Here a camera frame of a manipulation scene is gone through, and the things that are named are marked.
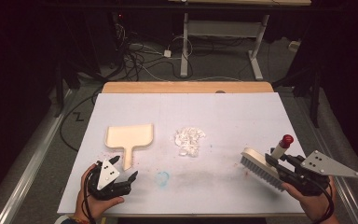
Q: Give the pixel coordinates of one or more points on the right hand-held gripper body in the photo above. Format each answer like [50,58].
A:
[315,172]

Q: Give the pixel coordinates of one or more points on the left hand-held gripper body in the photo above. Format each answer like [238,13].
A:
[107,182]

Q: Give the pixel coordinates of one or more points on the cream dustpan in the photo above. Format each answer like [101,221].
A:
[130,140]

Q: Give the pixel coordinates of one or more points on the pile of white scraps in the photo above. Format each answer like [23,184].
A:
[189,141]

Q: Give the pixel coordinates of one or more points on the person's left hand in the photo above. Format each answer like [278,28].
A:
[96,203]

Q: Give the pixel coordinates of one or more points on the person's right hand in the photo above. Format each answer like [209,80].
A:
[310,202]

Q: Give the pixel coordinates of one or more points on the white paper table cover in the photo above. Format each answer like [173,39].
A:
[180,130]

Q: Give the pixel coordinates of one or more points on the white power adapter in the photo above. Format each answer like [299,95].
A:
[167,53]

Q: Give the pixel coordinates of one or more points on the aluminium rail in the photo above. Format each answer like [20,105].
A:
[28,161]

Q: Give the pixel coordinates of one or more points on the white metal desk frame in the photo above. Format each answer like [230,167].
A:
[220,40]

